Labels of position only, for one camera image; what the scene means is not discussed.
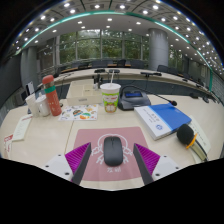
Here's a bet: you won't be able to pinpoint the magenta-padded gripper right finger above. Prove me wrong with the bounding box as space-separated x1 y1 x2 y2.
132 143 183 186

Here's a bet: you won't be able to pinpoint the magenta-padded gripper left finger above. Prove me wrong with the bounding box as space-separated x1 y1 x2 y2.
43 142 93 186

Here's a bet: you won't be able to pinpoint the black computer mouse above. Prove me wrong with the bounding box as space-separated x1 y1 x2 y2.
103 136 124 167

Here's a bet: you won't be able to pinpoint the pink mouse pad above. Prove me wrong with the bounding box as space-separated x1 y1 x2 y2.
72 126 150 182

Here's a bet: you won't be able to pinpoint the blue and white book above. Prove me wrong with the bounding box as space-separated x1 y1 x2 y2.
133 102 193 141

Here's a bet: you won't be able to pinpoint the black handheld microphone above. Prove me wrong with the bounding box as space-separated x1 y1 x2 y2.
176 123 209 162

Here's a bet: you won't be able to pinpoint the colourful sticker sheet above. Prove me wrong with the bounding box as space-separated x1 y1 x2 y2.
58 104 99 122

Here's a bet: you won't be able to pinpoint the white notebook with green edge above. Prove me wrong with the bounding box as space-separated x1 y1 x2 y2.
188 119 212 158

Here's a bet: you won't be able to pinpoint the dark conference microphone unit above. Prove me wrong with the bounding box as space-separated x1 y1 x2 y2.
117 84 178 111

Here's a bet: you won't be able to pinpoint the white cup with lid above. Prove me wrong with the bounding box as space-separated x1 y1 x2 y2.
34 94 51 117

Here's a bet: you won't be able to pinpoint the red bottle with green band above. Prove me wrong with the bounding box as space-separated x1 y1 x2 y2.
41 74 63 117

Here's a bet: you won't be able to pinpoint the white paper leaflet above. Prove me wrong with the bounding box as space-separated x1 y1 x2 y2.
11 114 34 142

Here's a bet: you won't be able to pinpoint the printed paper cup with straw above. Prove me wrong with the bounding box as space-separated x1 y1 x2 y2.
99 69 122 114

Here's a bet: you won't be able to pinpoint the plain white cup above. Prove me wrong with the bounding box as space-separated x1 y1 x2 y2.
25 94 40 118

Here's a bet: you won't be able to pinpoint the long curved conference table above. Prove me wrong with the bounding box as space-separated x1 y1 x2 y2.
54 68 219 98

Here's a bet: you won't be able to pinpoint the dark office chairs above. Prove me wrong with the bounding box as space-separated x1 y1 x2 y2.
53 59 219 101

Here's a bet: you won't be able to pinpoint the ceiling lights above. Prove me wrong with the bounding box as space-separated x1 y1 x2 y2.
13 0 224 73

